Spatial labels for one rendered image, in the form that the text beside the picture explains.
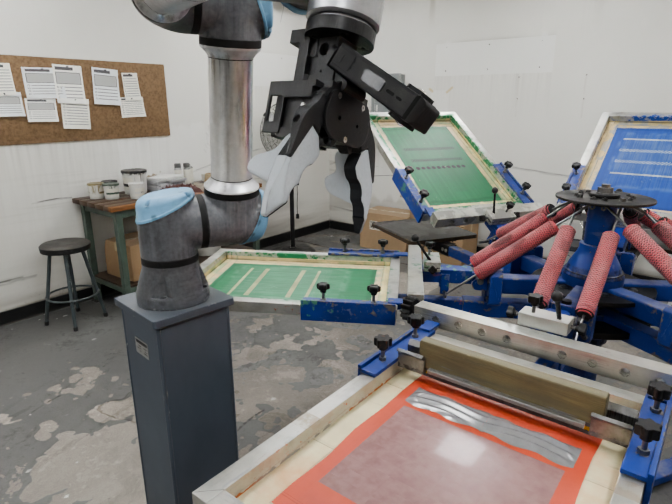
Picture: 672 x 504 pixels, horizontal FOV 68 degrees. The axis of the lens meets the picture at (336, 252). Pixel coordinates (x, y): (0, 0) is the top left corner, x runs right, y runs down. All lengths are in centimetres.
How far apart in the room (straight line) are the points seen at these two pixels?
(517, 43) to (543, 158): 112
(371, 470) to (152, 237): 61
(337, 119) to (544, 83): 489
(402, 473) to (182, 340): 50
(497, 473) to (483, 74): 482
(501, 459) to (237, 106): 84
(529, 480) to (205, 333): 69
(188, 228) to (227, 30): 38
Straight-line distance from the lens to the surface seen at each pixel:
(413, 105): 45
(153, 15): 93
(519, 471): 106
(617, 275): 190
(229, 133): 103
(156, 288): 108
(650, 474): 106
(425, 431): 111
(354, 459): 103
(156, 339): 107
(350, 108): 51
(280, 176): 45
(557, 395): 116
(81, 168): 458
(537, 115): 535
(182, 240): 106
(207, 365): 115
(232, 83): 101
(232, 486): 95
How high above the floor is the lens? 160
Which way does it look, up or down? 16 degrees down
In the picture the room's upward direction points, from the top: straight up
